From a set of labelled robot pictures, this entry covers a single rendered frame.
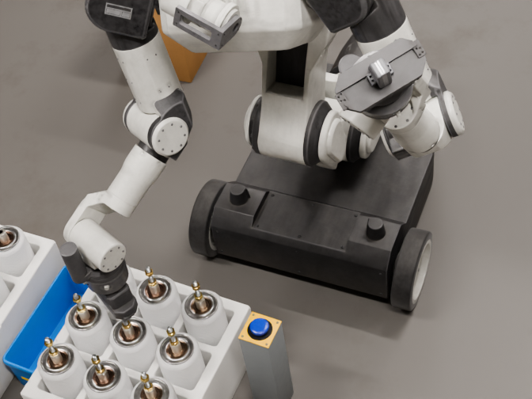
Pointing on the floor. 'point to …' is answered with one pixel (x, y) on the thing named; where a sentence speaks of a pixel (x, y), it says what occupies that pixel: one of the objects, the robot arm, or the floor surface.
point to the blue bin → (42, 325)
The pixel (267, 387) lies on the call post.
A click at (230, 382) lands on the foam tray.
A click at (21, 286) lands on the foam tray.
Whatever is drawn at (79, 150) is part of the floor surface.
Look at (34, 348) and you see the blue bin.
